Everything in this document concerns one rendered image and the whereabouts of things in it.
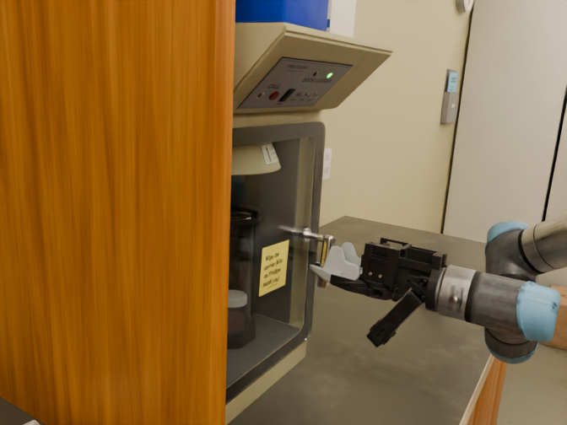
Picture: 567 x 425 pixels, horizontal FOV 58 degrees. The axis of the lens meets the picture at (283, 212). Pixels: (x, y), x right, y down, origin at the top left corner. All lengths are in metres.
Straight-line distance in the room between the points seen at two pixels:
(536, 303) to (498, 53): 2.98
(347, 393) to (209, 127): 0.58
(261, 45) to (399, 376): 0.66
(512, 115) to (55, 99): 3.19
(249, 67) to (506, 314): 0.46
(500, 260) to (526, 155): 2.75
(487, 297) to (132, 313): 0.46
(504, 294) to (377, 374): 0.34
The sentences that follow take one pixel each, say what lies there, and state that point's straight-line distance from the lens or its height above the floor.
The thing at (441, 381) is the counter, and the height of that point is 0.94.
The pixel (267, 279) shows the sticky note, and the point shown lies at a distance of 0.79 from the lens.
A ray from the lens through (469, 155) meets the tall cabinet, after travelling 3.67.
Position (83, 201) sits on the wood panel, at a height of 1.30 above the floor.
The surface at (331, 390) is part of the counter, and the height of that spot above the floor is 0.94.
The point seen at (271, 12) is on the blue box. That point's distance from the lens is 0.57.
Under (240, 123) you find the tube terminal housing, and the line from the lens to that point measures 0.69.
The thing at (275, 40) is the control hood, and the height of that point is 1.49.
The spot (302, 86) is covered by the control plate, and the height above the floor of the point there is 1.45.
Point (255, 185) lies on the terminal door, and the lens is 0.71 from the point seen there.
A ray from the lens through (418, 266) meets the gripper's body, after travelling 0.78.
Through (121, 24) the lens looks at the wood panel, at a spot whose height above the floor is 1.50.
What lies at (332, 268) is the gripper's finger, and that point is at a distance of 0.83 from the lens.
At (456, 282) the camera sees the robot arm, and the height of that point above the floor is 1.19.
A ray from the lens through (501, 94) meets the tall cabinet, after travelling 3.62.
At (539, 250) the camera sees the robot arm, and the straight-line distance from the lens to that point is 0.86.
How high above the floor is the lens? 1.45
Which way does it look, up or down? 15 degrees down
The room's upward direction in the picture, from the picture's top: 3 degrees clockwise
